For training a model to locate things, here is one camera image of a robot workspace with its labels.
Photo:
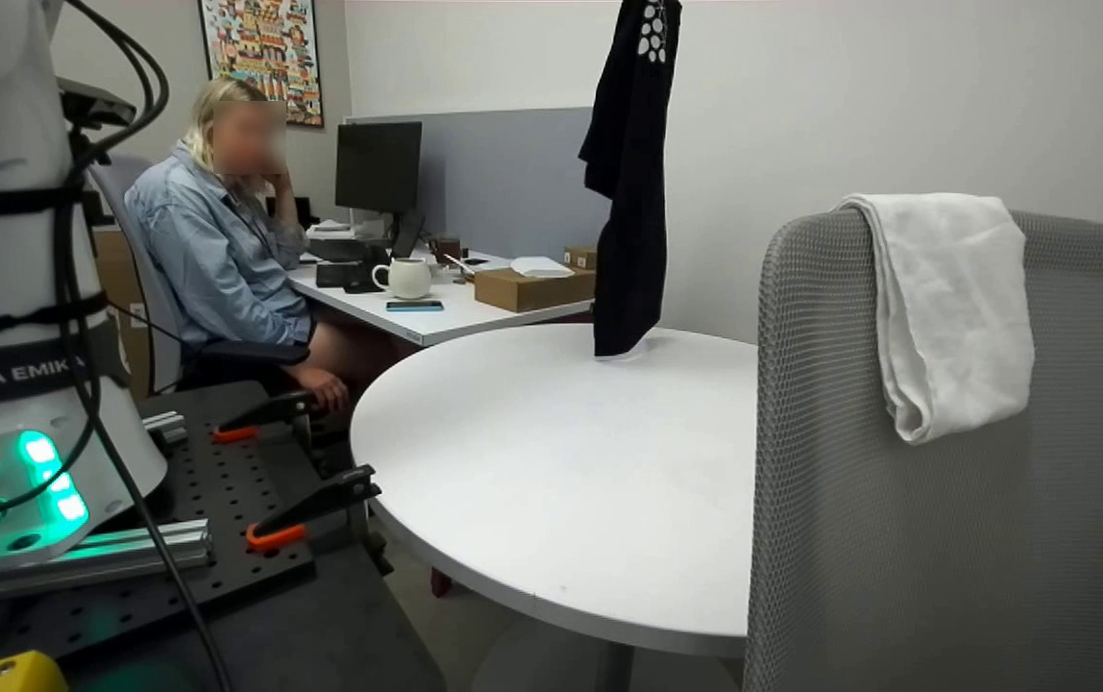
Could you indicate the black t-shirt white print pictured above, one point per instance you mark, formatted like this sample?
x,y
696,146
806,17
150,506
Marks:
x,y
633,196

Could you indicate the seated person denim shirt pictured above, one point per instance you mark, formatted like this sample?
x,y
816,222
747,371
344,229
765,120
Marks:
x,y
216,254

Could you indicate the grey mesh office chair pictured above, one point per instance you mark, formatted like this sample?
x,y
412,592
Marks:
x,y
960,552

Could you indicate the brown cardboard box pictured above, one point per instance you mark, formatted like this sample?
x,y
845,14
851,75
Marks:
x,y
533,290

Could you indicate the white padded envelope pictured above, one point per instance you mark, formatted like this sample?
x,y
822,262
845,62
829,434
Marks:
x,y
540,269

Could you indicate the white office desk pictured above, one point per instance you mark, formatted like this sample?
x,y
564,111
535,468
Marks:
x,y
446,313

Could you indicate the round white table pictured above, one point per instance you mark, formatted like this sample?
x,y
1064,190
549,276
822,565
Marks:
x,y
564,474

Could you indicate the teal smartphone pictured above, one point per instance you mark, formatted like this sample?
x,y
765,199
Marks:
x,y
412,307

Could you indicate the white mug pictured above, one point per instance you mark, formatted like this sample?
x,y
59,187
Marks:
x,y
407,278

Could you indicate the grey office partition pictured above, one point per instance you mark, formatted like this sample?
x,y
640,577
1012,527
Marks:
x,y
512,179

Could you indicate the black desk equipment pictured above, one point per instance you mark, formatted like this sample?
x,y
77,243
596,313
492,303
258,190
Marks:
x,y
344,254

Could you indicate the black computer monitor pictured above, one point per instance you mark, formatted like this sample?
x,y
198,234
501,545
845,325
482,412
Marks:
x,y
377,166

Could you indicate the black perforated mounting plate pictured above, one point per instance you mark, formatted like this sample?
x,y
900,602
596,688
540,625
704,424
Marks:
x,y
207,512

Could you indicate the white towel red stripes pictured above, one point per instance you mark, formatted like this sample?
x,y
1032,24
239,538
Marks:
x,y
955,311

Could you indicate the colourful framed poster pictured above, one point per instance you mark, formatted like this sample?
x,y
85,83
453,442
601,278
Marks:
x,y
263,60

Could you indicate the yellow box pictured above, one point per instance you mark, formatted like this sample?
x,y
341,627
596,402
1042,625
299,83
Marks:
x,y
12,674

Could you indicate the aluminium rail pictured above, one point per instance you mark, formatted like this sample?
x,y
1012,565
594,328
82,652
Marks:
x,y
114,552

